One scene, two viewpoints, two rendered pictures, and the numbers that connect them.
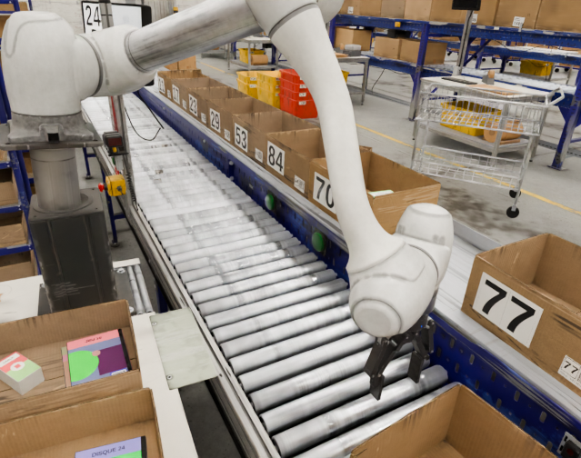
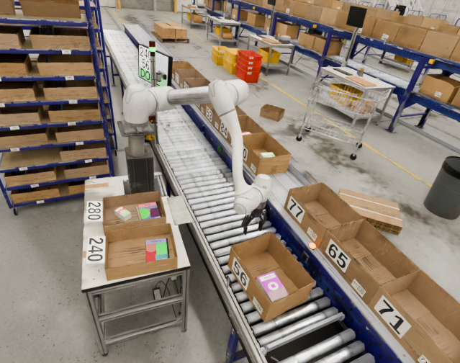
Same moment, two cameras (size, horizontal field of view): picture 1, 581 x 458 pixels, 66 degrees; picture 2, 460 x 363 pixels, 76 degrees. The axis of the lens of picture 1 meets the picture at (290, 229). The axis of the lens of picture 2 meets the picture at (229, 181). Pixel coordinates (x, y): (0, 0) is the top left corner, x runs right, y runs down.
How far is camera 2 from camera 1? 0.87 m
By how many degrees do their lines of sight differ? 8
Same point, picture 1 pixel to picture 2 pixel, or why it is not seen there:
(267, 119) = not seen: hidden behind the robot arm
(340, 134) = (237, 153)
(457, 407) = (270, 239)
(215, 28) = (201, 99)
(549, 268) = (322, 195)
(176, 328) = (177, 203)
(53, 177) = (136, 144)
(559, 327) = (308, 217)
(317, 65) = (232, 129)
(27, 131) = (130, 129)
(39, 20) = (138, 91)
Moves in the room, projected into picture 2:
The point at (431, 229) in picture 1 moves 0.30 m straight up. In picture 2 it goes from (262, 184) to (273, 134)
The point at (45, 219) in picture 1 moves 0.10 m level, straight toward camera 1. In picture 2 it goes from (132, 159) to (136, 167)
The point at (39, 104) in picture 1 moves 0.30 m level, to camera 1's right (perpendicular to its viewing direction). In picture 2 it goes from (135, 119) to (183, 126)
